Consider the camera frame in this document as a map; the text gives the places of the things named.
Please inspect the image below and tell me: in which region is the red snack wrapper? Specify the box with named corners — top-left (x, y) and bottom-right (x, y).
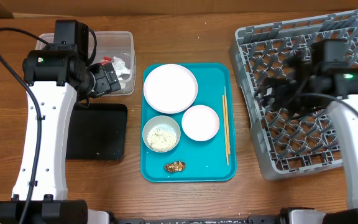
top-left (100, 57), bottom-right (112, 65)

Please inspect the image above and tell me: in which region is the white napkin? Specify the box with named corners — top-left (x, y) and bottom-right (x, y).
top-left (112, 57), bottom-right (131, 80)

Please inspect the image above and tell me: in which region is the pink bowl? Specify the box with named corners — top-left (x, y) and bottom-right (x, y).
top-left (181, 105), bottom-right (220, 142)

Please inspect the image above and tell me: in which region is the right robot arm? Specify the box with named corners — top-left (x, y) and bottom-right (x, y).
top-left (254, 39), bottom-right (358, 223)

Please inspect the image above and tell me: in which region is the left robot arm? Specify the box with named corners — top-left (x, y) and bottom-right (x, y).
top-left (0, 20), bottom-right (121, 223)

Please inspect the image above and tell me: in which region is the grey dishwasher rack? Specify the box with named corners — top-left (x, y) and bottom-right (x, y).
top-left (229, 10), bottom-right (358, 180)

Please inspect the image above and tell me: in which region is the clear plastic bin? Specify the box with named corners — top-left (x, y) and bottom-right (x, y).
top-left (35, 30), bottom-right (136, 96)

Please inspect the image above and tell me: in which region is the black tray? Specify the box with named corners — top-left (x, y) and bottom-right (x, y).
top-left (66, 103), bottom-right (128, 161)

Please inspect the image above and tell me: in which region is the white round plate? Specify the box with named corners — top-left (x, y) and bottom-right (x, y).
top-left (143, 64), bottom-right (198, 114)

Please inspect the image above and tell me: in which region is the grey bowl with rice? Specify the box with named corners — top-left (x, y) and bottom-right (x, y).
top-left (142, 115), bottom-right (181, 153)

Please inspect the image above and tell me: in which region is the teal serving tray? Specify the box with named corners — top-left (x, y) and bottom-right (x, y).
top-left (140, 63), bottom-right (237, 182)

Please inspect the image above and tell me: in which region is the brown food scrap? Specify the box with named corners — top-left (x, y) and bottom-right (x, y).
top-left (164, 161), bottom-right (186, 173)

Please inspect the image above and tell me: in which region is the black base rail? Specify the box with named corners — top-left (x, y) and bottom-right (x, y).
top-left (111, 215), bottom-right (286, 224)

